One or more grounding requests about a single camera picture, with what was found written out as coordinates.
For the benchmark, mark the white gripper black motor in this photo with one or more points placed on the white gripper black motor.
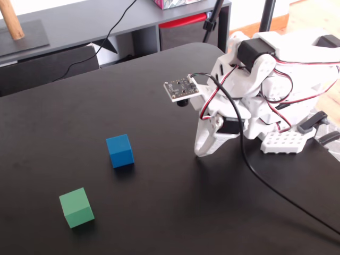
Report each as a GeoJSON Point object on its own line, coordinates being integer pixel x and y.
{"type": "Point", "coordinates": [214, 136]}

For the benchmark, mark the green cube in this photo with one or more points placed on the green cube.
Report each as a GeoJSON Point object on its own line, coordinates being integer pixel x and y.
{"type": "Point", "coordinates": [77, 208]}

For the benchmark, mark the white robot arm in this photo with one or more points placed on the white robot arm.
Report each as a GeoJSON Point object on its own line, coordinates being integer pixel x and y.
{"type": "Point", "coordinates": [305, 77]}

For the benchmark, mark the blue cube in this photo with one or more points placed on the blue cube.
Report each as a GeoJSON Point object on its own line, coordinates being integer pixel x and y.
{"type": "Point", "coordinates": [120, 152]}

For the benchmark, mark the black grey table clamp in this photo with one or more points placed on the black grey table clamp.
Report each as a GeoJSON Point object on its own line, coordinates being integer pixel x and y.
{"type": "Point", "coordinates": [308, 127]}

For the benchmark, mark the thin black stand with clip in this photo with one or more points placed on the thin black stand with clip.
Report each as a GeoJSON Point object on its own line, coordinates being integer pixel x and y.
{"type": "Point", "coordinates": [211, 24]}

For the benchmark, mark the white box black triangles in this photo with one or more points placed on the white box black triangles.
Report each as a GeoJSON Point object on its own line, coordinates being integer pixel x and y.
{"type": "Point", "coordinates": [106, 57]}

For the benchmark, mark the thick black stand pole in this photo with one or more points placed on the thick black stand pole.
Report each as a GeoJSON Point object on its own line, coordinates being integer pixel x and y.
{"type": "Point", "coordinates": [267, 16]}

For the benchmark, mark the pink patterned box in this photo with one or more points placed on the pink patterned box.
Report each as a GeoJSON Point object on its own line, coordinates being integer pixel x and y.
{"type": "Point", "coordinates": [172, 3]}

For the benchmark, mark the grey shelf unit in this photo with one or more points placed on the grey shelf unit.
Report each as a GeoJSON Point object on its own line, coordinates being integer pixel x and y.
{"type": "Point", "coordinates": [79, 21]}

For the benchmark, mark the dark fabric storage bin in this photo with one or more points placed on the dark fabric storage bin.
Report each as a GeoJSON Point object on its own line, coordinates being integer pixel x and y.
{"type": "Point", "coordinates": [40, 71]}

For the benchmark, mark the dark grey slate plate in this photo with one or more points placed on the dark grey slate plate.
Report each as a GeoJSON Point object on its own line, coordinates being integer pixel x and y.
{"type": "Point", "coordinates": [32, 37]}

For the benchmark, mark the wooden pole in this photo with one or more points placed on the wooden pole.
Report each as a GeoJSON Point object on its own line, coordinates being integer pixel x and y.
{"type": "Point", "coordinates": [12, 21]}

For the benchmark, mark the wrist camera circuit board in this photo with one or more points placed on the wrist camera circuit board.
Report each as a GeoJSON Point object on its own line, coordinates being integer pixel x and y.
{"type": "Point", "coordinates": [180, 87]}

